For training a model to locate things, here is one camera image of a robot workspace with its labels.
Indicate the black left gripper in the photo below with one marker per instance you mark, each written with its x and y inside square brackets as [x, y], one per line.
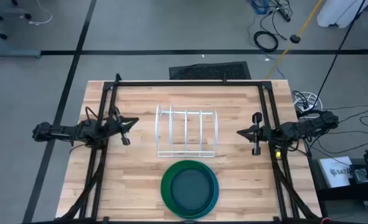
[116, 129]

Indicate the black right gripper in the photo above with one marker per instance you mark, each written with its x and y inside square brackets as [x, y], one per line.
[257, 119]

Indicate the large green plate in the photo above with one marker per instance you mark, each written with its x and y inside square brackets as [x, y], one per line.
[166, 189]

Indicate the small dark blue plate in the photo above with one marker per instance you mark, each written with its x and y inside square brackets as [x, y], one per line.
[190, 189]

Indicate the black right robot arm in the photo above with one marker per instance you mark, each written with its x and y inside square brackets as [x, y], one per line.
[295, 129]

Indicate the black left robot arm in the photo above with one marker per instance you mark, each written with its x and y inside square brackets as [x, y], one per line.
[62, 132]

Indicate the small yellow connector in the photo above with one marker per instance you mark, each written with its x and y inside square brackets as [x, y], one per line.
[277, 154]

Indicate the black mesh mat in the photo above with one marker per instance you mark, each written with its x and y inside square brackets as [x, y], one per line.
[208, 71]

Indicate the white printed booklet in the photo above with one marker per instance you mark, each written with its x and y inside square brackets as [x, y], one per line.
[333, 174]

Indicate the black round disc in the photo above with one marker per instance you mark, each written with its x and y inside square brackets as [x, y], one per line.
[295, 39]

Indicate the black side cart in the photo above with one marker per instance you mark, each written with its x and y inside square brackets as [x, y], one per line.
[342, 194]

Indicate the red knob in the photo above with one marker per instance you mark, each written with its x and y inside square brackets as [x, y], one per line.
[325, 221]

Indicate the black power strip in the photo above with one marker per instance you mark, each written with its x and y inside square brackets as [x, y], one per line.
[284, 15]

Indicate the grey floor beam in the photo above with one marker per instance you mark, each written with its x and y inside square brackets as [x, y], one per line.
[12, 53]

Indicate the white bag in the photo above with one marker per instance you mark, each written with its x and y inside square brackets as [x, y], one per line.
[336, 12]

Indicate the grey office chair base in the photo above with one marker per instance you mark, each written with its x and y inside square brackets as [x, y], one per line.
[3, 18]

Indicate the black aluminium frame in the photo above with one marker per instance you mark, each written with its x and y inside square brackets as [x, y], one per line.
[186, 83]

